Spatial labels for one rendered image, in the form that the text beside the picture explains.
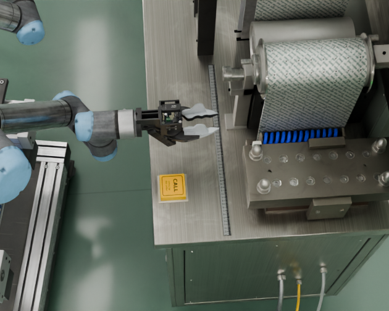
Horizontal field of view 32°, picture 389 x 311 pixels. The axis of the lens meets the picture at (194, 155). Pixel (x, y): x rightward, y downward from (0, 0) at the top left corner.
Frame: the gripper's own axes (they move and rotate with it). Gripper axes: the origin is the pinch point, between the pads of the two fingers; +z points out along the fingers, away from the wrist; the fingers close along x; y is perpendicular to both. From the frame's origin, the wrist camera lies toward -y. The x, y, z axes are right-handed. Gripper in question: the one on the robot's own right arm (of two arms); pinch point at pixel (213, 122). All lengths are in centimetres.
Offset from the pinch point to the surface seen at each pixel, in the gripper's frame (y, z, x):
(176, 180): -16.4, -10.4, -8.9
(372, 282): -108, 66, -20
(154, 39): -18.7, -14.3, 39.6
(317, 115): 2.0, 27.0, -0.8
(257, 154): -2.6, 11.0, -8.7
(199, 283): -66, -4, -26
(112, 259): -109, -37, -3
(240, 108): -6.7, 8.4, 7.3
